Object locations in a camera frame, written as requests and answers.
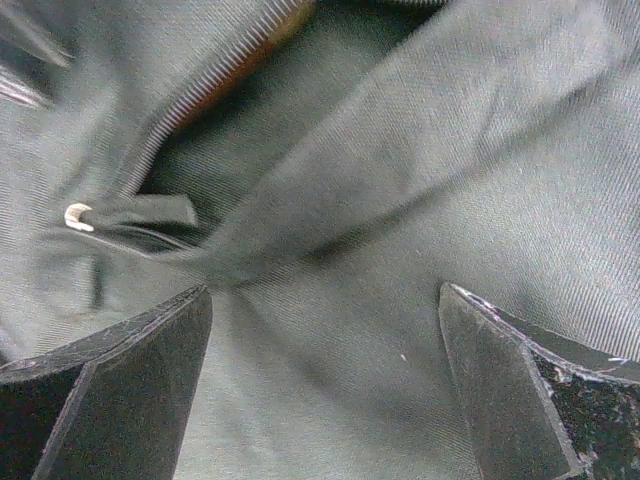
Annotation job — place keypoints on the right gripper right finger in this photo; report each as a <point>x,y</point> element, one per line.
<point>538,405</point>

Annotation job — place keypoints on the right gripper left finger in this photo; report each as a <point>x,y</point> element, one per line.
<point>113,405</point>

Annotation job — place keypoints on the black backpack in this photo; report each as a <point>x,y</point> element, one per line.
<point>386,149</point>

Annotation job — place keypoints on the brown leather wallet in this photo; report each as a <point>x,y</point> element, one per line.
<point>276,22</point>

